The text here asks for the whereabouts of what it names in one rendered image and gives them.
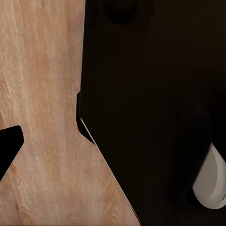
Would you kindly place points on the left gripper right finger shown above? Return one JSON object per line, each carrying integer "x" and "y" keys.
{"x": 219, "y": 140}

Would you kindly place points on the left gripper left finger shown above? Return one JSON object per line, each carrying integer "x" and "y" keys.
{"x": 11, "y": 141}

